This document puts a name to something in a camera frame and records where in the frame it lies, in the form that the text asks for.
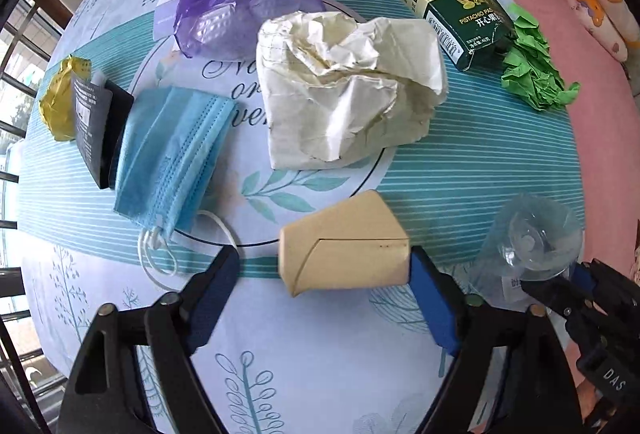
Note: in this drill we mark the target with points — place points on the yellow paper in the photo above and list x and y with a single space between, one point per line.
55 103

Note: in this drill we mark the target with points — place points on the green and cream carton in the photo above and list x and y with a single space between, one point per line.
450 8

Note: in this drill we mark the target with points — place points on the beige paper cup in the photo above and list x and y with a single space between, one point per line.
345 244

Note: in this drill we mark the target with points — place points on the clear plastic cup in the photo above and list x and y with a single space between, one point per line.
530 234

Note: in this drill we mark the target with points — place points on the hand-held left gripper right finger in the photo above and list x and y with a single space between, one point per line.
435 309

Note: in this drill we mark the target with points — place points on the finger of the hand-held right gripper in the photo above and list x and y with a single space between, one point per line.
575 284
620 286

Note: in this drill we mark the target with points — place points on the pink bed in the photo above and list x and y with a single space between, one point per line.
590 123

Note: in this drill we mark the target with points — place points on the black packet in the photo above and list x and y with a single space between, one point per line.
92 123

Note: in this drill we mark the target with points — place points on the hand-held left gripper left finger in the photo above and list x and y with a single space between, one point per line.
210 299

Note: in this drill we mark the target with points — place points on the cream paper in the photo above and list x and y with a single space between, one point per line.
340 103

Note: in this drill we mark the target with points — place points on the blue face mask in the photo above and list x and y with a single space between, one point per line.
170 153

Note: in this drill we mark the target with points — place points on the window grille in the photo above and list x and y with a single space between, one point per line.
15 63

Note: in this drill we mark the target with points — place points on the green paper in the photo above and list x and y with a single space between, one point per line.
535 68

